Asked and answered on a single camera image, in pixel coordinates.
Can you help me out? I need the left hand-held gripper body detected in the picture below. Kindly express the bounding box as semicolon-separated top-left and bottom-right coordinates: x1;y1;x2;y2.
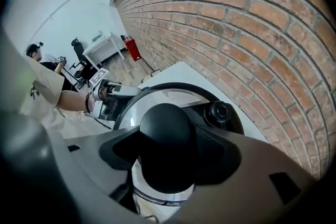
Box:
89;68;124;121

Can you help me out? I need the person's left forearm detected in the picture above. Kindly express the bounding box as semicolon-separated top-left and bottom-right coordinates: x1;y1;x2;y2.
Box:
56;89;95;113

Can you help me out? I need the white desk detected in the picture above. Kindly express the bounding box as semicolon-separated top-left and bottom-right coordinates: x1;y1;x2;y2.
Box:
82;31;126;71

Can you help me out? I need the black pressure cooker lid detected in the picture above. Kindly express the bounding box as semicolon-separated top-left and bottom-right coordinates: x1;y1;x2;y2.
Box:
112;82;245;208

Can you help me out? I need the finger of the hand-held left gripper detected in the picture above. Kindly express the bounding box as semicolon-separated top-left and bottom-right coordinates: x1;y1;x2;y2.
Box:
120;83;143;98

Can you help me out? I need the black wrist strap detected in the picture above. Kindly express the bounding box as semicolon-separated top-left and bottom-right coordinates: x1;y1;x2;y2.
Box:
83;91;93;114

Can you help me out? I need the person's beige shirt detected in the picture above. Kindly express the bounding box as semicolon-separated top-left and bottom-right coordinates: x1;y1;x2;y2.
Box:
18;59;66;131

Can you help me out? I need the black office chair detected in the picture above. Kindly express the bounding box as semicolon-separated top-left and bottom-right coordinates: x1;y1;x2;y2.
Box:
70;37;98;89

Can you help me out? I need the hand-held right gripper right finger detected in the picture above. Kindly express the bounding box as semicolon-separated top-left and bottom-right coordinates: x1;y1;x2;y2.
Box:
167;125;320;224

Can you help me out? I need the person's left hand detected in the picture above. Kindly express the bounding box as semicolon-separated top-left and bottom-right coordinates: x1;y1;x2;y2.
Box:
98;86;109;101

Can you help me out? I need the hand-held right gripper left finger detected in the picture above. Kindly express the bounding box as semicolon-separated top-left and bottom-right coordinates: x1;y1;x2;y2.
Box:
0;114;158;224

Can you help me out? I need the red metal box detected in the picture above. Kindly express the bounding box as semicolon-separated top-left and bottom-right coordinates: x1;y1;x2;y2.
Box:
124;37;142;62

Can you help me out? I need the white table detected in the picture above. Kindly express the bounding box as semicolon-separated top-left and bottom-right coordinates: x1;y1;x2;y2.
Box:
60;61;269;145

